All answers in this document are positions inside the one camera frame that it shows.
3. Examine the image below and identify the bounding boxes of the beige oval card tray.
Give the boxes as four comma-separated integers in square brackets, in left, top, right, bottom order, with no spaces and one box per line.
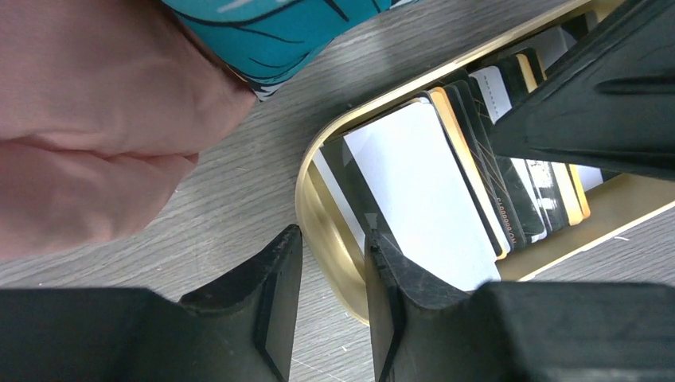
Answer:
[295,1,674,324]

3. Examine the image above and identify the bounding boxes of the white card in tray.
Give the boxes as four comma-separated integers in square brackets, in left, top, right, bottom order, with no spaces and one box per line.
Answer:
[344,101,501,291]

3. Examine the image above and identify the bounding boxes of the pink hanging garment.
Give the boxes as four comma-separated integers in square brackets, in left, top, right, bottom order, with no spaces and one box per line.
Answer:
[1,1,256,259]

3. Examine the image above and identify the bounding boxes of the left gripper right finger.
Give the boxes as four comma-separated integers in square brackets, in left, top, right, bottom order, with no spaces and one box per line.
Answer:
[365,230,475,381]

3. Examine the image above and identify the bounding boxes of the colourful comic print garment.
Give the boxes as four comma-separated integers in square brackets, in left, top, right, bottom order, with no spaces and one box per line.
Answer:
[165,0,404,101]

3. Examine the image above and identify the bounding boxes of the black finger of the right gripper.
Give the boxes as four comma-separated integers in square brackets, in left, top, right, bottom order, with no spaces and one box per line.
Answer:
[490,1,674,180]

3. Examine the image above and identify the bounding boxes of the black gold-edged card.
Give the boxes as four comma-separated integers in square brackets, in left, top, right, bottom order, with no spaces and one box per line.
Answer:
[443,76,547,250]

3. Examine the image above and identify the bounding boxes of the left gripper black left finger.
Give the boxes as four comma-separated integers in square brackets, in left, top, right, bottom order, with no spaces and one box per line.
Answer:
[179,224,302,381]

